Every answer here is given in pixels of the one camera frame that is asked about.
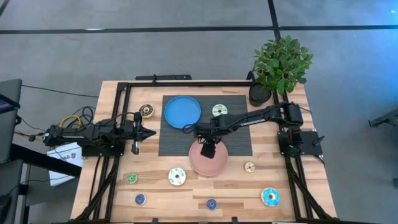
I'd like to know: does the black plant pot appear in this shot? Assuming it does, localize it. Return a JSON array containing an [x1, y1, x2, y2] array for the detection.
[[248, 82, 273, 108]]

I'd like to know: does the black aluminium table frame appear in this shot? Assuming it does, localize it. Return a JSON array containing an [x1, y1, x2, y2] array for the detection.
[[70, 80, 340, 224]]

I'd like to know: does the large white teal-drizzled donut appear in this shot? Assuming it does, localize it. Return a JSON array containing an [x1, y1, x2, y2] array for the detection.
[[168, 167, 187, 187]]

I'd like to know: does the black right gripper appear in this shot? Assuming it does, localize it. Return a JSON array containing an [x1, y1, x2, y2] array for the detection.
[[193, 121, 225, 159]]

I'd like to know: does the pink plate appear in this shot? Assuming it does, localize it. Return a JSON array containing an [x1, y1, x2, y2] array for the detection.
[[188, 139, 229, 177]]

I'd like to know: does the black bar-shaped device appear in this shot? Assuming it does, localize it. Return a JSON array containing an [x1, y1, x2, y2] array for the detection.
[[135, 73, 193, 81]]

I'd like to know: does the blue plate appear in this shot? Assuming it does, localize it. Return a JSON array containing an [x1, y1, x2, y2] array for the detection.
[[164, 95, 202, 129]]

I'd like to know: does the large pale green donut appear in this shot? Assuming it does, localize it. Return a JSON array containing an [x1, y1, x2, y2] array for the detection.
[[211, 103, 228, 118]]

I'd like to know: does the black diagonal beam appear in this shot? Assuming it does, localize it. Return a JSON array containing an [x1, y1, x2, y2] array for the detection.
[[11, 143, 82, 178]]

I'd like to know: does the dark grey woven placemat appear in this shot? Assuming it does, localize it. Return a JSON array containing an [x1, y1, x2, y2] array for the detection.
[[158, 95, 253, 157]]

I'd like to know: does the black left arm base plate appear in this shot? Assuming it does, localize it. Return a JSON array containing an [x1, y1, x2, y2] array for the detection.
[[81, 143, 125, 157]]

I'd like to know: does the thin black floor cable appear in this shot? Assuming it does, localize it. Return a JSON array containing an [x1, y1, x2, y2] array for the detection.
[[21, 84, 99, 98]]

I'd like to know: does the black stand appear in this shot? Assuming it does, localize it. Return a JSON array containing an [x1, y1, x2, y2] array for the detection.
[[368, 108, 398, 128]]

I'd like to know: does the large blue donut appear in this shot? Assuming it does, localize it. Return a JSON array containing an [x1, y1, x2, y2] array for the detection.
[[260, 187, 280, 207]]

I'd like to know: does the white printed paper box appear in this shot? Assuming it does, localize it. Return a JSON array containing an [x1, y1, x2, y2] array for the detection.
[[46, 142, 85, 187]]

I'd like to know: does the green leafy plant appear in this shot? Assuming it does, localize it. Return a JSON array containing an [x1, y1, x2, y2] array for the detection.
[[252, 34, 314, 96]]

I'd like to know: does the large chocolate donut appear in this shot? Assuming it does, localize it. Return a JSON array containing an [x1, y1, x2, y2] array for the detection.
[[139, 103, 155, 119]]

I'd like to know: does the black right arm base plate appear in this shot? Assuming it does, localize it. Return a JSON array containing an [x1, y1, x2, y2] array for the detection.
[[277, 129, 326, 157]]

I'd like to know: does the black cable bundle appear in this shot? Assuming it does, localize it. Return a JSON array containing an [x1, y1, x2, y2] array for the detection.
[[14, 105, 97, 144]]

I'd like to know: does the yellow cable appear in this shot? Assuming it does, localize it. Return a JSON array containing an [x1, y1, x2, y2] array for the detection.
[[59, 114, 82, 129]]

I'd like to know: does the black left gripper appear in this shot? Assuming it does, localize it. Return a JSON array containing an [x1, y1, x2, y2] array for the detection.
[[126, 111, 157, 156]]

